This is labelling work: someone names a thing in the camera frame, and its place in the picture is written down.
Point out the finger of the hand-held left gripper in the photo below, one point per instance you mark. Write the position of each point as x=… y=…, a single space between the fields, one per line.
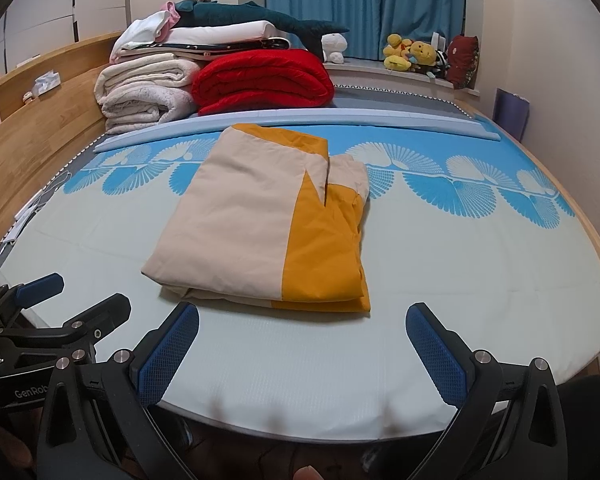
x=100 y=315
x=40 y=285

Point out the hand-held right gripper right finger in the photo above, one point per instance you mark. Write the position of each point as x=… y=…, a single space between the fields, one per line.
x=437 y=355

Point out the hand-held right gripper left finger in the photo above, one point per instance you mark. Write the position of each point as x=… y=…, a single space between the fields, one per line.
x=167 y=355

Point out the beige and orange hooded jacket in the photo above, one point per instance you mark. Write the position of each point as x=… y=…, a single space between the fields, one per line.
x=240 y=220

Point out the person's left forearm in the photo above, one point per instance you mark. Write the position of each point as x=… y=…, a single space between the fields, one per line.
x=5 y=445

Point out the wooden headboard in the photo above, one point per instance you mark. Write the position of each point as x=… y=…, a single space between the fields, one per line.
x=30 y=150

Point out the person's dark pants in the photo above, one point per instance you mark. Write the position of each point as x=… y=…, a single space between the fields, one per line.
x=592 y=425

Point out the small figurine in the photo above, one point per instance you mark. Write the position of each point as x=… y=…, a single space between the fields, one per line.
x=28 y=97

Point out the tissue pack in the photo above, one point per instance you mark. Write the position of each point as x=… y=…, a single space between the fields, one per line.
x=46 y=84

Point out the cream fluffy folded blanket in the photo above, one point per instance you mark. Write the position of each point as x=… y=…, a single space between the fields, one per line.
x=140 y=110
x=145 y=75

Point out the light blue foam strip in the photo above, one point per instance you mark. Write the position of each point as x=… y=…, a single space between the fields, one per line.
x=380 y=119

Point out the purple bag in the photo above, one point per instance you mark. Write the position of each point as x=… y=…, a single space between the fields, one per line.
x=511 y=112

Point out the grey mattress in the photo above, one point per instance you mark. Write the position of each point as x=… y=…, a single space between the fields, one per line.
x=390 y=100

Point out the white and pink garment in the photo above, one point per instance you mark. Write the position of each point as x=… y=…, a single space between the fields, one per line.
x=142 y=30

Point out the white wardrobe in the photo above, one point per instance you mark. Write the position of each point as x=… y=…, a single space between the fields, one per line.
x=45 y=5

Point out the red folded blanket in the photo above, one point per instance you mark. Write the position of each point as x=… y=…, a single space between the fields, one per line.
x=260 y=80

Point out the dark patterned folded sheet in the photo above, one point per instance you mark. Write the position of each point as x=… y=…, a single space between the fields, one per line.
x=220 y=47

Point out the dark red cushion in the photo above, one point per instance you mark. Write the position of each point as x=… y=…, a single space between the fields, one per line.
x=462 y=60

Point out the yellow round plush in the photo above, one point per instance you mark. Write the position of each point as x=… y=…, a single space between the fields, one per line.
x=422 y=55

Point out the white folded pillow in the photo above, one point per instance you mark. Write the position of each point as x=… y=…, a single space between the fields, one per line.
x=215 y=32

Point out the yellow duck plush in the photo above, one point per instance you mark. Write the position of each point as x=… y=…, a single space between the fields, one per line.
x=396 y=52

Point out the white plush toy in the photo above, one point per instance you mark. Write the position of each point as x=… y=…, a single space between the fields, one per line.
x=334 y=47

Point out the teal shark plush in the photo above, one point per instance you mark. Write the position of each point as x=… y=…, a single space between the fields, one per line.
x=240 y=14

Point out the blue curtain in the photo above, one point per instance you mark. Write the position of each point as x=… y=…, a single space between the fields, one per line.
x=365 y=5

